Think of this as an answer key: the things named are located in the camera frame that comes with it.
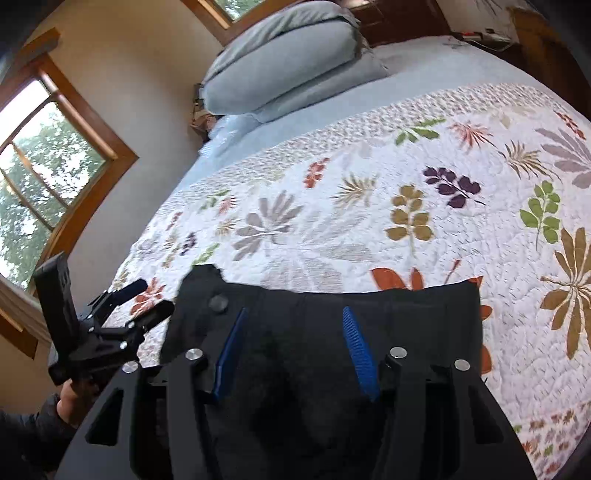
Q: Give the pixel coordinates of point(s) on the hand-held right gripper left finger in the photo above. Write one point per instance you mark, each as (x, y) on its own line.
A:
(228, 350)

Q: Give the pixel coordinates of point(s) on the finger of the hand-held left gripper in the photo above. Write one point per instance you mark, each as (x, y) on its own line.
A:
(154, 314)
(129, 290)

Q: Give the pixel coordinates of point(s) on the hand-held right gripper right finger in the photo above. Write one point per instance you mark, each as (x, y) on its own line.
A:
(358, 350)

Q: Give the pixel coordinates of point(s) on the black quilted pants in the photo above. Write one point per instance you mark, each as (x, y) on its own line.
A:
(300, 369)

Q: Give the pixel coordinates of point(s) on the person's left forearm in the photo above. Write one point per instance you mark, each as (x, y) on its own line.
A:
(27, 443)

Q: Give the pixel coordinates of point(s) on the person's left hand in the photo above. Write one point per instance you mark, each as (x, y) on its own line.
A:
(69, 404)

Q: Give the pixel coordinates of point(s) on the white floral quilt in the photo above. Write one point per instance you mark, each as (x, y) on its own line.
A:
(369, 230)

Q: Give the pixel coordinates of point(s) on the wide wooden window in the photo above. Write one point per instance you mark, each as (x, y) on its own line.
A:
(46, 161)

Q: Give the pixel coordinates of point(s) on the clear plastic bag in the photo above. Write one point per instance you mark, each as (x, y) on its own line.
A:
(224, 134)

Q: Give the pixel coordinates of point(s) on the pile of clothes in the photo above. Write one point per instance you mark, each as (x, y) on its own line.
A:
(201, 115)

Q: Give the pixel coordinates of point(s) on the folded grey-blue duvet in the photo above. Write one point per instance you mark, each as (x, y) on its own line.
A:
(286, 69)

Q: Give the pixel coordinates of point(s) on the arched wooden window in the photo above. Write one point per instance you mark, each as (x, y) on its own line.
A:
(203, 11)

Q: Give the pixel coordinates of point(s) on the light blue bed sheet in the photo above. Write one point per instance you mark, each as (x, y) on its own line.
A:
(438, 69)

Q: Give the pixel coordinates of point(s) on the dark wooden nightstand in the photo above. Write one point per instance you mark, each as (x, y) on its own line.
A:
(489, 46)

